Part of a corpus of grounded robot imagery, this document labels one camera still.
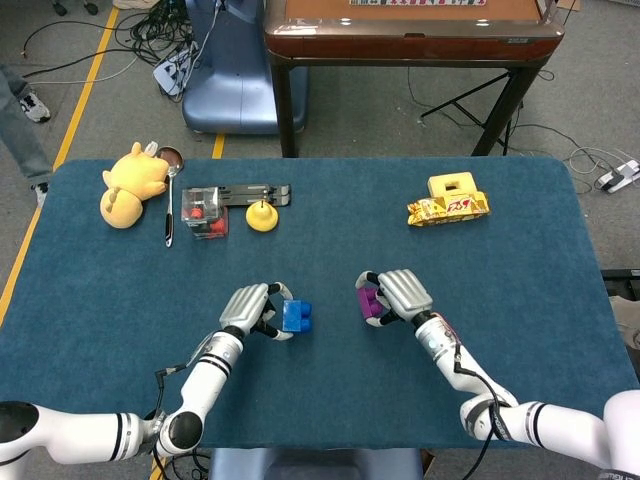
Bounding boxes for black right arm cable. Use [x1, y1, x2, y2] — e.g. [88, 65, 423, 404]
[434, 312, 509, 469]

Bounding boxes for white power strip with cables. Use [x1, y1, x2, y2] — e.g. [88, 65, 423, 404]
[152, 42, 201, 96]

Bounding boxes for clear plastic box, red contents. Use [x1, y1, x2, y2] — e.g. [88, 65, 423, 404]
[180, 186, 230, 241]

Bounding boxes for brown mahjong table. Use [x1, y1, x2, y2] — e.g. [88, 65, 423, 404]
[263, 0, 566, 159]

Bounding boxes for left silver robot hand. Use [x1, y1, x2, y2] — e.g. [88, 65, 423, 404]
[218, 281, 297, 343]

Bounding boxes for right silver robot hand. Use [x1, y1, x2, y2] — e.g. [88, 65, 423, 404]
[354, 268, 434, 329]

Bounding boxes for yellow plush toy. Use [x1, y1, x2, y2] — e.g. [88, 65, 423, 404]
[99, 141, 170, 230]

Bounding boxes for blue grey robot torso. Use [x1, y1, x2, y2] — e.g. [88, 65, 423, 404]
[207, 447, 426, 480]

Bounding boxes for blue felt table cover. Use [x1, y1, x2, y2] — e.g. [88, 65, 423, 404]
[0, 157, 640, 450]

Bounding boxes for pale yellow block with hole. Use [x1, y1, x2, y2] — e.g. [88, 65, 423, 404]
[427, 171, 480, 199]

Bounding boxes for yellow toy pear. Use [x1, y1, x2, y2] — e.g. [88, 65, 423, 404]
[244, 198, 279, 235]

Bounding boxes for white faced mahjong tile row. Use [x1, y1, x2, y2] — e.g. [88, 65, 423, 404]
[348, 0, 488, 8]

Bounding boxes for blue building block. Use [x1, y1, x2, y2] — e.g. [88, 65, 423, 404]
[282, 298, 315, 333]

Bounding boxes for person's legs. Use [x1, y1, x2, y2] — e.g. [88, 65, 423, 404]
[0, 63, 54, 209]

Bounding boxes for black equipment frame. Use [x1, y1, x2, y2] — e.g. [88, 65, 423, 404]
[602, 268, 640, 301]

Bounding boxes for blue purple robot base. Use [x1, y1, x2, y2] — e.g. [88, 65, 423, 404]
[181, 0, 310, 135]

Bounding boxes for white power strip with plugs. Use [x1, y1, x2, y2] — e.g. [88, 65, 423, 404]
[593, 159, 640, 194]

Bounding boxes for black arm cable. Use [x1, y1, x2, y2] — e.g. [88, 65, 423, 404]
[434, 312, 509, 469]
[149, 344, 209, 441]

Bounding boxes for yellow snack packet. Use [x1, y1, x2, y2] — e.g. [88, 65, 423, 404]
[405, 191, 492, 227]

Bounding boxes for purple building block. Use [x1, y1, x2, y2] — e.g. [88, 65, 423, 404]
[356, 286, 386, 319]

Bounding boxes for black floor cable bundle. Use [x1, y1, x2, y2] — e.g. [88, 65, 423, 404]
[114, 9, 201, 66]

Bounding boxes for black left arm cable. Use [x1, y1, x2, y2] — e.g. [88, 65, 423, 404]
[149, 344, 209, 441]

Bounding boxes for beige paper bag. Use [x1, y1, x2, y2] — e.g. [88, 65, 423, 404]
[608, 294, 640, 350]

